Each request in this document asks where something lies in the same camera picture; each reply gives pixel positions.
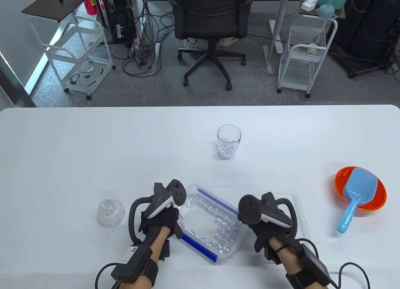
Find person's left hand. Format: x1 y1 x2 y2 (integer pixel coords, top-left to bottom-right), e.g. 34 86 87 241
139 205 185 243

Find person's right hand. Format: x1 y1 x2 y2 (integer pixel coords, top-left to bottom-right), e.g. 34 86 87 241
238 208 297 253

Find white black controller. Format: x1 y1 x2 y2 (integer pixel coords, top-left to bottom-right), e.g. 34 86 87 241
129 179 187 243
238 192 298 237

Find pile of ice cubes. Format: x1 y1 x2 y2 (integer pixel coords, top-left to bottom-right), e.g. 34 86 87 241
178 195 241 256

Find clear container lid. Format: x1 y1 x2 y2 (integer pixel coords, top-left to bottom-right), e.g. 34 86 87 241
252 190 310 241

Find clear container with blue latches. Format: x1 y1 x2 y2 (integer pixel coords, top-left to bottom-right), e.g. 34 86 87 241
177 184 248 265

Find clear plastic shaker lid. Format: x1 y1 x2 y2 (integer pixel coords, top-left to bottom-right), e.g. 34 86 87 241
97 199 127 229

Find small batch of ice cubes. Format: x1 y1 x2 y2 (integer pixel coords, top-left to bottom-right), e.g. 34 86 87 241
218 136 240 159

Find clear plastic shaker cup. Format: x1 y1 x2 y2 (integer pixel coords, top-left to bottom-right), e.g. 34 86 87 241
217 124 242 160

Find blue plastic scoop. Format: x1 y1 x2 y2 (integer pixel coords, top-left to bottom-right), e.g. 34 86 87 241
337 168 378 234

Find person's right forearm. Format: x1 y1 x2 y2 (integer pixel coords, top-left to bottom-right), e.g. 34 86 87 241
269 236 313 289

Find person's left forearm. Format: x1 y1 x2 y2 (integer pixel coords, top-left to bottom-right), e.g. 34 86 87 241
123 226 171 289

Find black left wrist sensor box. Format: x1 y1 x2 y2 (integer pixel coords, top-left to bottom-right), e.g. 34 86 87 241
111 245 158 287

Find black wrist sensor box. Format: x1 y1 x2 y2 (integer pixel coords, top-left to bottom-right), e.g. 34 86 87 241
286 242 338 289
111 245 158 287

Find black right wrist sensor box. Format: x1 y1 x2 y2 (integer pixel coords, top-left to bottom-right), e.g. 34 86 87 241
286 242 338 289

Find orange plastic bowl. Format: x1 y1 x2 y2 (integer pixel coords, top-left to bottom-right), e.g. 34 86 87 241
334 166 387 211

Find white power strip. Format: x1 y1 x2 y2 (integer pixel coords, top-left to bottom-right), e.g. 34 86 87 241
268 18 283 55

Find grey pillar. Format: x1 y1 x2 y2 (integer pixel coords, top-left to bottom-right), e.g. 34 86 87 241
0 51 37 108

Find white desk leg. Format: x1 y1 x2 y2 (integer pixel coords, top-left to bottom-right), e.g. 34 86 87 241
263 0 298 75

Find black computer tower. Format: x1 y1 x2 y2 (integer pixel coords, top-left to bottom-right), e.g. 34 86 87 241
101 0 138 48

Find black office chair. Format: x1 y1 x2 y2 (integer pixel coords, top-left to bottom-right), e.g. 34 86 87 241
169 0 254 91

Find brown side table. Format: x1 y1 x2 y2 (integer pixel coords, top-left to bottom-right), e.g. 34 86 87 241
298 0 346 19

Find light blue vase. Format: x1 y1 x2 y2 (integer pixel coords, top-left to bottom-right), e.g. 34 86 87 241
316 0 336 18

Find black covered equipment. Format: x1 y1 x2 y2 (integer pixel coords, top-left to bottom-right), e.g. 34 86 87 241
328 0 400 79

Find dark brown board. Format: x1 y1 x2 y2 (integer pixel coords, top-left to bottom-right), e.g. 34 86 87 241
21 0 95 23

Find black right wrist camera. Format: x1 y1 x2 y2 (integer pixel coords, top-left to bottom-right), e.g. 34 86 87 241
266 245 282 265

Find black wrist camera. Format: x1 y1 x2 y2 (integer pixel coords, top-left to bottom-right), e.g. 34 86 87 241
266 245 282 265
159 239 171 262

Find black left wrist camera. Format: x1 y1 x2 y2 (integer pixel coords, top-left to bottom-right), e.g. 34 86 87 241
159 239 171 262

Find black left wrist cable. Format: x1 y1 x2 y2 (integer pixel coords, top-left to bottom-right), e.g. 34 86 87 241
95 263 121 289

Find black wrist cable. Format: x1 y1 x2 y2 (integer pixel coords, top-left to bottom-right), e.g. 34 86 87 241
95 263 121 289
336 262 371 289

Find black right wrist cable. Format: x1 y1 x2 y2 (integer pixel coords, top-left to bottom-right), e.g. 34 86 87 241
336 262 371 289

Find white wire cart with mug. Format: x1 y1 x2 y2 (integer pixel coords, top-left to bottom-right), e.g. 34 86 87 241
277 14 338 98

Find silver rail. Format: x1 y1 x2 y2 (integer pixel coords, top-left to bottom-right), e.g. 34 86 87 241
149 41 162 76

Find bundle of black cables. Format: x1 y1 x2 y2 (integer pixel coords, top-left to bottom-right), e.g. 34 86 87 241
109 0 177 78

